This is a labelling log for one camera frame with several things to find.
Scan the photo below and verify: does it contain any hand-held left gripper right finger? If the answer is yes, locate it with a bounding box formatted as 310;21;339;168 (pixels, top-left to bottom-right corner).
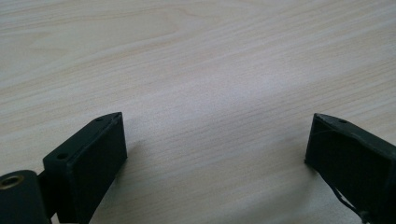
304;112;396;224

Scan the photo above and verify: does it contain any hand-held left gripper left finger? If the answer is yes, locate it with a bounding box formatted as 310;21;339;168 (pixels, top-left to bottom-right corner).
38;111;128;224

